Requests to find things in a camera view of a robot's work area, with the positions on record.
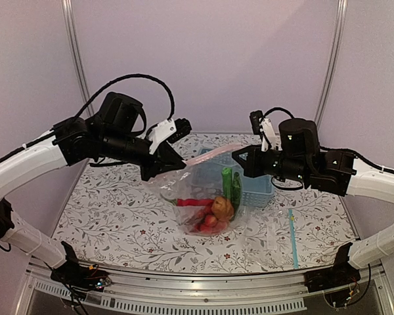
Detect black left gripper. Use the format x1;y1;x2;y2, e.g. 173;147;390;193
100;128;186;181

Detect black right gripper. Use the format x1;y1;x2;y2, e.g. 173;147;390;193
234;144;309;182

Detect smooth green cucumber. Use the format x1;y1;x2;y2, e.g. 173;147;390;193
221;167;233;201

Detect dark green bumpy cucumber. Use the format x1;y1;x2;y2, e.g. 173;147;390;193
231;172;242;212

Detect red chili pepper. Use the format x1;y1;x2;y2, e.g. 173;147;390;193
166;198;214;207

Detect clear pink zipper bag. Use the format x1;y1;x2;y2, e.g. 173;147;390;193
146;144;249;236

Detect brown potato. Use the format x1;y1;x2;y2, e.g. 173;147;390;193
211;196;234;221

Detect red lychee fruit bunch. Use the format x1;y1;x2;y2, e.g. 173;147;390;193
185;209;229;236

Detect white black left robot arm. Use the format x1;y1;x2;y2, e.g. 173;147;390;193
0;85;191;290

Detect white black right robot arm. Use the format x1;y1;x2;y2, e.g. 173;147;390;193
232;110;394;292

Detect clear blue zipper bag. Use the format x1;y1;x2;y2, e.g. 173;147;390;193
244;207;299;272

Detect light blue plastic basket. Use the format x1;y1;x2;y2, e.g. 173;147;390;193
191;152;274;208

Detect floral patterned table mat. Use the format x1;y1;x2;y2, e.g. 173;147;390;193
53;165;357;274

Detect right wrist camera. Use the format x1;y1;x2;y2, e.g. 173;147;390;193
250;110;278;152

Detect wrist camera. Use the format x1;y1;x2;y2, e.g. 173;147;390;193
250;110;278;152
146;118;192;155

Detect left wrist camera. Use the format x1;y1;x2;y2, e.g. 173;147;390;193
146;118;192;155

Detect small circuit board with wires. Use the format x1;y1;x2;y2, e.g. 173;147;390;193
84;264;112;291

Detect front aluminium rail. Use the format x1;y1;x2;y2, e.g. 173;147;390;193
16;259;394;314

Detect right aluminium frame post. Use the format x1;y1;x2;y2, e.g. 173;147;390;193
315;0;348;129

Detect aluminium frame post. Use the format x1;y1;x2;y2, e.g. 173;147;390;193
61;0;89;102
315;0;348;129

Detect left aluminium frame post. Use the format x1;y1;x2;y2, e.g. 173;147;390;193
61;0;89;102

